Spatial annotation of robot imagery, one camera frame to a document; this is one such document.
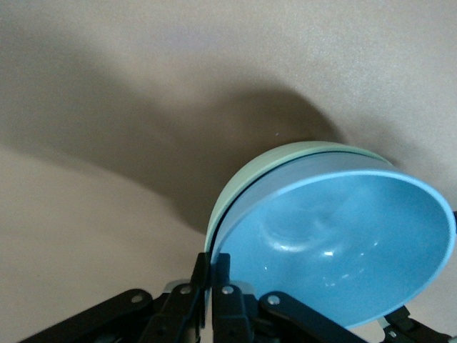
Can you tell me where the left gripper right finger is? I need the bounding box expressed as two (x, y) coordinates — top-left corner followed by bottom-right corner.
(211, 252), (361, 343)

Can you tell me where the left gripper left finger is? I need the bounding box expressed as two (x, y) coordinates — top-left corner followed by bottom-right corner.
(17, 252), (211, 343)

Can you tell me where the pale green bowl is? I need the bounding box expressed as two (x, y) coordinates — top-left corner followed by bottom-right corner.
(205, 141), (396, 258)

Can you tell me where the blue bowl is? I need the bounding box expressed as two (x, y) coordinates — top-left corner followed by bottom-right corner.
(210, 151), (457, 329)

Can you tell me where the brown tablecloth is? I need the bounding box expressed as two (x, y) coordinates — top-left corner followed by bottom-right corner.
(0, 0), (457, 343)

